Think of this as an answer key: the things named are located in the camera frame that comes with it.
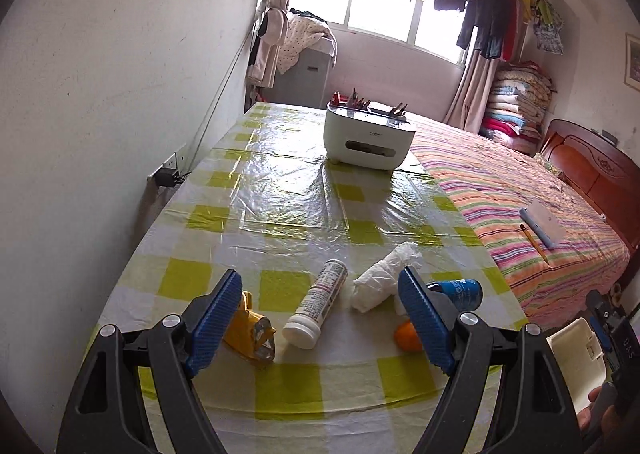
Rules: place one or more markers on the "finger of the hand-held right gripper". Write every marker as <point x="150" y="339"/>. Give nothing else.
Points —
<point x="600" y="305"/>
<point x="604" y="339"/>

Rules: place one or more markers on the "white bottle red label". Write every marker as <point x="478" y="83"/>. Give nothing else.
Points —
<point x="315" y="304"/>

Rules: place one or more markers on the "black power adapter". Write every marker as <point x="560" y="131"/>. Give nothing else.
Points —
<point x="169" y="177"/>

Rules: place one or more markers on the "white wall socket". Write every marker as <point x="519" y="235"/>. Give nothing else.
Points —
<point x="181" y="156"/>

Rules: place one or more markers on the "white plastic bag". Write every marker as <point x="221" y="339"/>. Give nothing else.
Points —
<point x="375" y="284"/>

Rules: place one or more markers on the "floral pillow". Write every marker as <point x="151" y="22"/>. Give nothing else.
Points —
<point x="550" y="164"/>

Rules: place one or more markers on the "white desk organizer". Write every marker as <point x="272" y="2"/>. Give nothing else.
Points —
<point x="365" y="138"/>

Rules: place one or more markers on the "orange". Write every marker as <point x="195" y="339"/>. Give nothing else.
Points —
<point x="406" y="336"/>

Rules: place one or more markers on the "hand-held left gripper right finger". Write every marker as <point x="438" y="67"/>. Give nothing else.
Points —
<point x="425" y="324"/>

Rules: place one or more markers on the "blue white pencil case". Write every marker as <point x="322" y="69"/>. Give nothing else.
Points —
<point x="542" y="224"/>

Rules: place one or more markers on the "grey washing machine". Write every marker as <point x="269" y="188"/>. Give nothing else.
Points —
<point x="305" y="78"/>

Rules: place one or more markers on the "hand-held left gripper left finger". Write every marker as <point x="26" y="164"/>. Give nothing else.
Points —
<point x="215" y="324"/>

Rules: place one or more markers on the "framed picture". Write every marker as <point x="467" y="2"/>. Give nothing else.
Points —
<point x="634" y="58"/>

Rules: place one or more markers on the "bed with striped cover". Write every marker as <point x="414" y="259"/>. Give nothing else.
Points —
<point x="500" y="194"/>

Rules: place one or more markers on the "wooden headboard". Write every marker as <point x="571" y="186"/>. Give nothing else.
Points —
<point x="590" y="168"/>

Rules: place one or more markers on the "small grey device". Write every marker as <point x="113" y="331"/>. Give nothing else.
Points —
<point x="610" y="136"/>

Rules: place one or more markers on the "blue label bottle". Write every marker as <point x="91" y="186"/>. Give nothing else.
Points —
<point x="462" y="293"/>

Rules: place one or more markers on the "pencil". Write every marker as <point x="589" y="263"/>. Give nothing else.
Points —
<point x="532" y="241"/>

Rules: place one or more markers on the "yellow foil packet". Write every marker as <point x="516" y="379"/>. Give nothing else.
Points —
<point x="250" y="329"/>

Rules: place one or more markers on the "cream plastic bin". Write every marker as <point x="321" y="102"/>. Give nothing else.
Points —
<point x="575" y="359"/>

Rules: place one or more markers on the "stack of folded quilts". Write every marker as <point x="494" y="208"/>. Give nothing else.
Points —
<point x="515" y="103"/>

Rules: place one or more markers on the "person's right hand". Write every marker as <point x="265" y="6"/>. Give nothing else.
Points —
<point x="590" y="409"/>

